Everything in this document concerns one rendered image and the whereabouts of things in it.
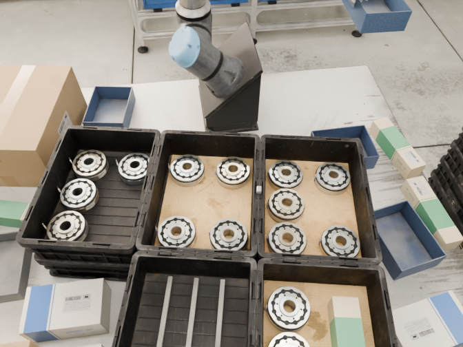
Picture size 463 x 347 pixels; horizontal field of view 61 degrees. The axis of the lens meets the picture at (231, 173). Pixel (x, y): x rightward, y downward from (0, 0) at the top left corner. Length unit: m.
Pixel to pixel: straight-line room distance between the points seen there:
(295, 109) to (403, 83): 1.52
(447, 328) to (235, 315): 0.53
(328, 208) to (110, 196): 0.64
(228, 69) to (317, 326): 0.82
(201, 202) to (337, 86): 0.86
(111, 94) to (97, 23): 1.89
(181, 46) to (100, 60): 1.87
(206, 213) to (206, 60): 0.49
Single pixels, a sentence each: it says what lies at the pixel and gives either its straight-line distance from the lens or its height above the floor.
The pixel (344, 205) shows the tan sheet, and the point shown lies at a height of 0.83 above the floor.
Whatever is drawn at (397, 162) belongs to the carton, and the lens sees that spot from 1.48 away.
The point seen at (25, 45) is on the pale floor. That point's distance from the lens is 3.49.
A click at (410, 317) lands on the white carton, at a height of 0.79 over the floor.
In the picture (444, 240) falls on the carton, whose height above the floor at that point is 0.76.
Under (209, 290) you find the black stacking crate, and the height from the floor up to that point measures 0.83.
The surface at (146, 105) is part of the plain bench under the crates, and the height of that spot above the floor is 0.70.
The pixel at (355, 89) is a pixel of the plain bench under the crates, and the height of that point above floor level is 0.70.
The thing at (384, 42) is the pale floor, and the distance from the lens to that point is 3.36.
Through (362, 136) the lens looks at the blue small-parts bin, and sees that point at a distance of 1.52.
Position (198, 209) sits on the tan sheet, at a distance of 1.14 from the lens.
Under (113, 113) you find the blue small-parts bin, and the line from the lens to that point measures 1.62.
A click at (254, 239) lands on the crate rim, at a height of 0.93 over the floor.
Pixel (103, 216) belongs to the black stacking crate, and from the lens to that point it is 1.18.
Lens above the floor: 1.80
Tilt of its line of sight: 54 degrees down
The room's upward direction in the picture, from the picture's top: straight up
